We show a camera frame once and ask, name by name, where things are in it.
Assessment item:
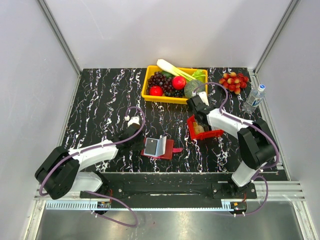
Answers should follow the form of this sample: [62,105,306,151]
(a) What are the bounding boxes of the black VIP credit card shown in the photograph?
[144,137,158,155]

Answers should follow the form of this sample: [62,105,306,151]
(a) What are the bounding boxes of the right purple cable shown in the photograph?
[193,81,280,217]

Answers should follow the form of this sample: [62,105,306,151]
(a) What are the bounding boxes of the red apple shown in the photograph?
[172,76,187,90]
[149,85,164,97]

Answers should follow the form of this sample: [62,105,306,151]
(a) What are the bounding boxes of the red card holder wallet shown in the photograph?
[141,136,183,160]

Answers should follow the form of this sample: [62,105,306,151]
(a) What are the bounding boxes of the dark purple grape bunch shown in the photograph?
[146,71,184,98]

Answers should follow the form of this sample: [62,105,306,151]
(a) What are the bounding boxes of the green lettuce leaf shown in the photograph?
[191,69,206,83]

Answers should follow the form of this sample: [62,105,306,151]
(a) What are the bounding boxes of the purple cable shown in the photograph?
[193,81,280,217]
[39,106,146,228]

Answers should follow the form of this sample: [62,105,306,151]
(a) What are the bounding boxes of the stack of credit cards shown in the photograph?
[193,121,210,135]

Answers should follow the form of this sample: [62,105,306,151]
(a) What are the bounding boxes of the red apple lower left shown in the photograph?
[149,85,164,97]

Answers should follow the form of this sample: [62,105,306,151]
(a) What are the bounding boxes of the dark green cucumber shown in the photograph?
[161,71,174,78]

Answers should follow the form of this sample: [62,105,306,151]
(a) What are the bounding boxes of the red plastic card bin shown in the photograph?
[187,115,224,140]

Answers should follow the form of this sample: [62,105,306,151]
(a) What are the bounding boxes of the green melon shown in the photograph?
[183,79,206,99]

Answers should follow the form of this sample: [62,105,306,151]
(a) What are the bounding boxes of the red apple upper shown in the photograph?
[172,76,187,90]

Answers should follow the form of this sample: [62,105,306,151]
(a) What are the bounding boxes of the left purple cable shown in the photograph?
[39,106,146,228]

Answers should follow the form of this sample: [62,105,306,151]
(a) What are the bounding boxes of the clear water bottle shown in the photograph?
[242,84,266,115]

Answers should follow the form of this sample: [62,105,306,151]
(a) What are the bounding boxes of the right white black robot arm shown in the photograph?
[186,93,279,198]

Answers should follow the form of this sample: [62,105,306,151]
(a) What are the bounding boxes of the yellow plastic fruit tray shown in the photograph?
[141,65,208,105]

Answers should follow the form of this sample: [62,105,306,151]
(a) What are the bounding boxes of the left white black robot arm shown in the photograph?
[34,116,144,200]

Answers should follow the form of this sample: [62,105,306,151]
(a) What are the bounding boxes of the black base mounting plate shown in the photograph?
[96,172,257,200]

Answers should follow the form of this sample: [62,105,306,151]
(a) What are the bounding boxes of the white green leek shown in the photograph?
[156,59,196,81]

